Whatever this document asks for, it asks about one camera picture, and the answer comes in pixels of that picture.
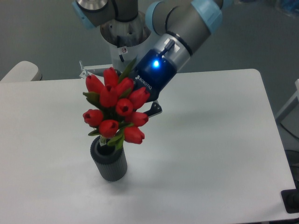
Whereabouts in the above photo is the black cable on pedestal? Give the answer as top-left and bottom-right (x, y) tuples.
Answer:
(116, 35), (128, 63)

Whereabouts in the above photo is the dark grey ribbed vase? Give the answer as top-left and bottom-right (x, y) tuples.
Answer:
(90, 136), (128, 182)

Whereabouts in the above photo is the beige chair armrest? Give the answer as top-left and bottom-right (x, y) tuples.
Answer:
(0, 61), (43, 83)

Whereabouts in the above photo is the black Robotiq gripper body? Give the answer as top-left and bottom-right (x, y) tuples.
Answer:
(129, 49), (177, 102)

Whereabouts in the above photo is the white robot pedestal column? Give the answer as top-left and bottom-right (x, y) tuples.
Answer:
(100, 11), (155, 71)

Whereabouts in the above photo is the black box at table corner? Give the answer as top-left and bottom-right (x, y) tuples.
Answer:
(281, 189), (299, 214)

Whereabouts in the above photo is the blue object top right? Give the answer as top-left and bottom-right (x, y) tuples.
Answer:
(275, 0), (299, 17)

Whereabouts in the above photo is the red tulip bouquet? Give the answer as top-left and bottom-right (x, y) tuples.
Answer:
(83, 60), (150, 149)

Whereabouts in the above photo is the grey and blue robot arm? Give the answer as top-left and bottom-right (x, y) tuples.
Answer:
(72, 0), (231, 117)

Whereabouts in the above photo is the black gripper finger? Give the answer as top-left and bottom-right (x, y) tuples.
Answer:
(144, 101), (163, 117)

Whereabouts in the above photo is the white furniture frame at right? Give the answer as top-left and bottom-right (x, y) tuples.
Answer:
(275, 79), (299, 123)

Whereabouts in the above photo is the white pedestal base bracket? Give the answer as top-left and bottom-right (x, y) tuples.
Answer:
(79, 61), (124, 79)

